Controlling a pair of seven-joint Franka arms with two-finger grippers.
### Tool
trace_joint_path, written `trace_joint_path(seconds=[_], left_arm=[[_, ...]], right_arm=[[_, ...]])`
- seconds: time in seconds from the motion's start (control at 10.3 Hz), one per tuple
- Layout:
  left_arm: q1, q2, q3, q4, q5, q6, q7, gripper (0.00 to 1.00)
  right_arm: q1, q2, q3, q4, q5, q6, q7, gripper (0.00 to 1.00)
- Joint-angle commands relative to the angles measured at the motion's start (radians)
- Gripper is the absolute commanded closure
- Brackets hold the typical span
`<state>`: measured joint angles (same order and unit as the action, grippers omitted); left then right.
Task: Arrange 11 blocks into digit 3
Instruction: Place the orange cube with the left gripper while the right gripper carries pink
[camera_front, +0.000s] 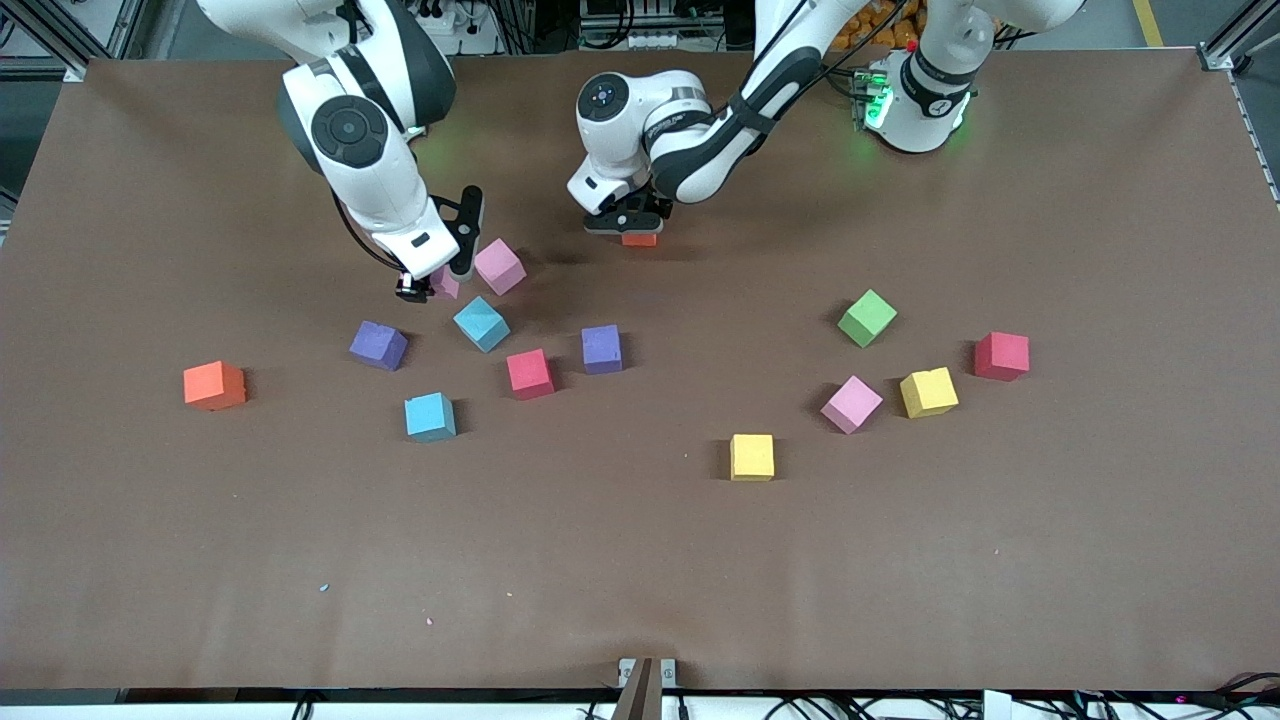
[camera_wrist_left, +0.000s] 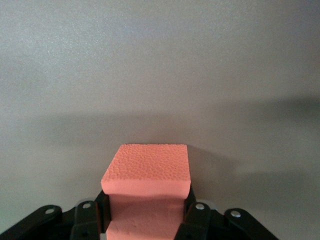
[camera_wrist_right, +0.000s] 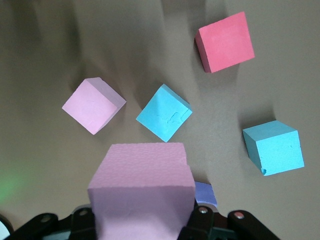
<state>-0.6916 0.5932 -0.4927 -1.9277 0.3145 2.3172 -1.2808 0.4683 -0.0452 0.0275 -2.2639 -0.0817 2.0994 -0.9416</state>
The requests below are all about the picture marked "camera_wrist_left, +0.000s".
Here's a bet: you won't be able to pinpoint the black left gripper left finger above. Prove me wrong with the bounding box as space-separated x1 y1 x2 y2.
0 191 111 240

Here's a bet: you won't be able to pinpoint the orange foam cube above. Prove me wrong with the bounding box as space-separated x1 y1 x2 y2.
99 143 192 240

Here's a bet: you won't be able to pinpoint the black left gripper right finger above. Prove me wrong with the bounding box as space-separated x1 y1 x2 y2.
174 186 278 240

